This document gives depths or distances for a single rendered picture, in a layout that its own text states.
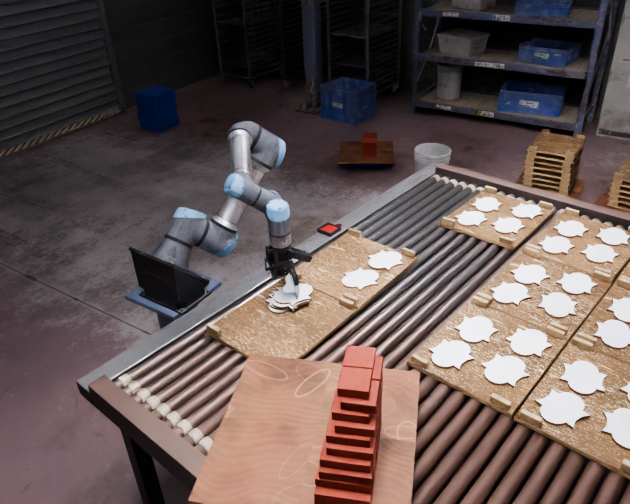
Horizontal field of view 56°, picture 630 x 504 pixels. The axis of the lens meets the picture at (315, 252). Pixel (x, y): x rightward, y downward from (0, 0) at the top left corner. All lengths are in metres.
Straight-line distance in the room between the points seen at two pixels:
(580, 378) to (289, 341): 0.90
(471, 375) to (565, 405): 0.27
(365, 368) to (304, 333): 0.70
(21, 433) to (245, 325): 1.59
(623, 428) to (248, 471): 1.01
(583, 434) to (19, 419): 2.62
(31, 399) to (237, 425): 2.03
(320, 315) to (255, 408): 0.56
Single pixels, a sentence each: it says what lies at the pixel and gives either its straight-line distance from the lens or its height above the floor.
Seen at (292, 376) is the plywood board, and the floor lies 1.04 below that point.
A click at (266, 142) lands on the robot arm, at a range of 2.33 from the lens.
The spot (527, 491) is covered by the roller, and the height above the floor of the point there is 0.92.
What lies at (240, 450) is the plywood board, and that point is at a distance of 1.54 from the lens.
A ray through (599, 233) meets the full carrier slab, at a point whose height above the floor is 0.94.
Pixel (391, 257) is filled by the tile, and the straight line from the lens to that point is 2.37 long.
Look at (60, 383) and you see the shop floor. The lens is 3.51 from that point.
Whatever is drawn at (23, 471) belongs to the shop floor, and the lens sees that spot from 3.16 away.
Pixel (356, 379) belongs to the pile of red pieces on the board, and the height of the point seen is 1.31.
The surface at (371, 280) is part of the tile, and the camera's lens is 2.23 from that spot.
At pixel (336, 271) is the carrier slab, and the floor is 0.94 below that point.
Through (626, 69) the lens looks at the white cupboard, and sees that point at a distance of 6.35.
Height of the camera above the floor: 2.22
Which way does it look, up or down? 32 degrees down
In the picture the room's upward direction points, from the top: 3 degrees counter-clockwise
